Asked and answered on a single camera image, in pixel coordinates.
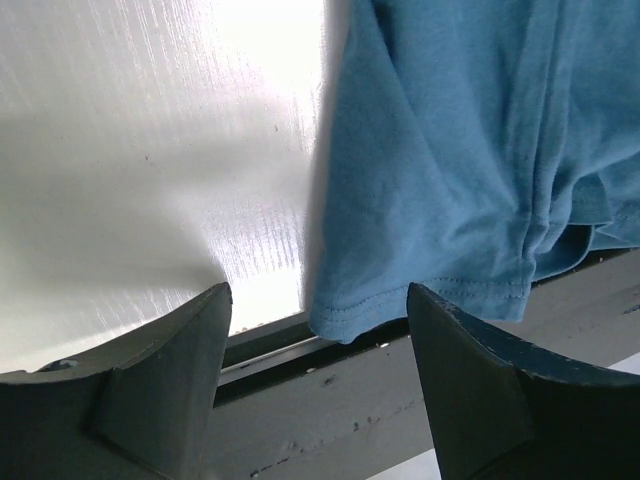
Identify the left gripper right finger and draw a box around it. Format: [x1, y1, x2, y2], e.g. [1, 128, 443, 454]
[407, 283, 639, 479]

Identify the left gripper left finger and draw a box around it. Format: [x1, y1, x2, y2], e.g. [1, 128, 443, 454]
[1, 283, 232, 479]

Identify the dark blue t shirt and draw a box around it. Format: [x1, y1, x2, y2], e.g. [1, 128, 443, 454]
[309, 1, 639, 343]

